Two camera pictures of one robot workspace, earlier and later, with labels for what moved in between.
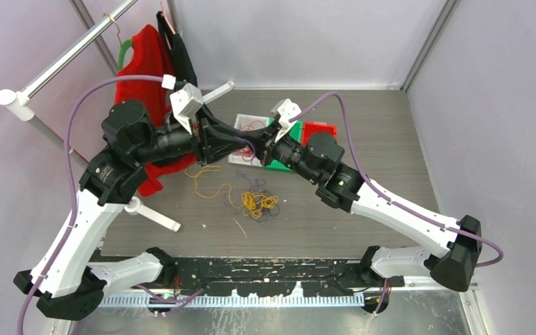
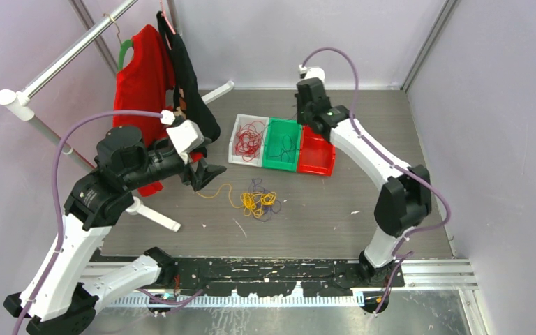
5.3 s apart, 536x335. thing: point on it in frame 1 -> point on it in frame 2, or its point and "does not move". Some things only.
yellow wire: (252, 203) does not move
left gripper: (214, 151) -> (205, 173)
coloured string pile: (247, 151) does not move
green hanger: (125, 45) does not move
